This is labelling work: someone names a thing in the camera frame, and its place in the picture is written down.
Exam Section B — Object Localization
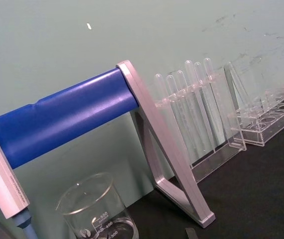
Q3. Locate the blue rod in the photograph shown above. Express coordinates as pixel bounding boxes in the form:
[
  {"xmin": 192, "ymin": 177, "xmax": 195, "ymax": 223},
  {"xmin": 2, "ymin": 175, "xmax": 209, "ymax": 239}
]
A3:
[{"xmin": 14, "ymin": 208, "xmax": 34, "ymax": 239}]

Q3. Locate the blue roller on grey stand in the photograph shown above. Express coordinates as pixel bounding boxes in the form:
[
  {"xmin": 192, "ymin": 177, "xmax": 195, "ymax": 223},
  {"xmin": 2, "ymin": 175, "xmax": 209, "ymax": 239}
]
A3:
[{"xmin": 0, "ymin": 59, "xmax": 216, "ymax": 229}]

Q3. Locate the clear glass beaker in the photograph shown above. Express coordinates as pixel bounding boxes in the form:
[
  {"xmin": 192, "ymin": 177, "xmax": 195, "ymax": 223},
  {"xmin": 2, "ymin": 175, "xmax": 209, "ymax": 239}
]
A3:
[{"xmin": 55, "ymin": 172, "xmax": 139, "ymax": 239}]

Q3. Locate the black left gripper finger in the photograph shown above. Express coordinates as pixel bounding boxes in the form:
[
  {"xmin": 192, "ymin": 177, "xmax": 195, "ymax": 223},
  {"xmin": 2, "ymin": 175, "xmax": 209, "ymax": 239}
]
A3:
[{"xmin": 186, "ymin": 227, "xmax": 199, "ymax": 239}]

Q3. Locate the black table cloth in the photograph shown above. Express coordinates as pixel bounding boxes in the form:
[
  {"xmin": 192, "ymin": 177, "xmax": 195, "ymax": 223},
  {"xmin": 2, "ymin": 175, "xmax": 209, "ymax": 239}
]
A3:
[{"xmin": 125, "ymin": 117, "xmax": 284, "ymax": 239}]

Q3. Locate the clear acrylic test tube rack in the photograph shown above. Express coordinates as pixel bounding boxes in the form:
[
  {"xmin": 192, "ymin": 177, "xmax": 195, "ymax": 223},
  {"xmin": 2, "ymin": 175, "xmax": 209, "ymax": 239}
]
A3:
[{"xmin": 154, "ymin": 61, "xmax": 248, "ymax": 184}]

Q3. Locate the low clear acrylic holed rack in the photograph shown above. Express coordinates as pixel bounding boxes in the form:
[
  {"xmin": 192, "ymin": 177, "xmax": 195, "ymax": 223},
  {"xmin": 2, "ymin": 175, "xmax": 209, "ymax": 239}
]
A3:
[{"xmin": 235, "ymin": 87, "xmax": 284, "ymax": 147}]

